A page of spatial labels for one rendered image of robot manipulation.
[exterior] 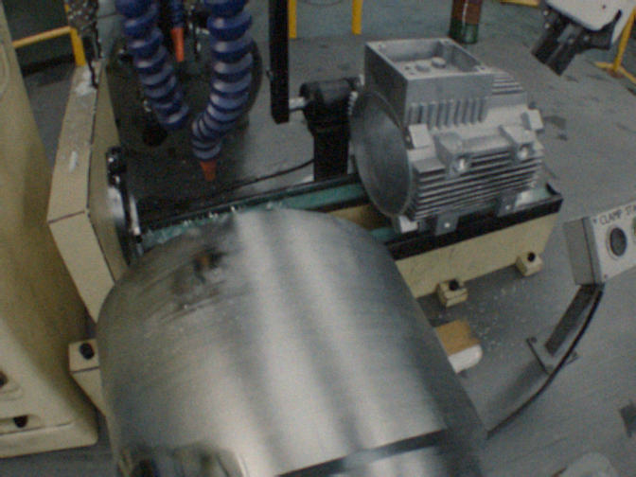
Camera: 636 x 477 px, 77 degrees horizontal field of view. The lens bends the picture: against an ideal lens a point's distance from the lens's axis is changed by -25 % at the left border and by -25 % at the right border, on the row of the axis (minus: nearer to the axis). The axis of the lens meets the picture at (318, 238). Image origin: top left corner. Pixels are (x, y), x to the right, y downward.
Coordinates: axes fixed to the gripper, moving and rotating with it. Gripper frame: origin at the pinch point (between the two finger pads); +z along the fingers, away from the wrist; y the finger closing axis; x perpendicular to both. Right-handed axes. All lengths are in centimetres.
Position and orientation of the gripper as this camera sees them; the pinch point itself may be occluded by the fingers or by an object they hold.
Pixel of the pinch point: (553, 52)
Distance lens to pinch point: 60.8
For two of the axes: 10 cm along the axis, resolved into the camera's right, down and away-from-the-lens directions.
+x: -8.1, -1.5, -5.7
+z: -4.8, 7.2, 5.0
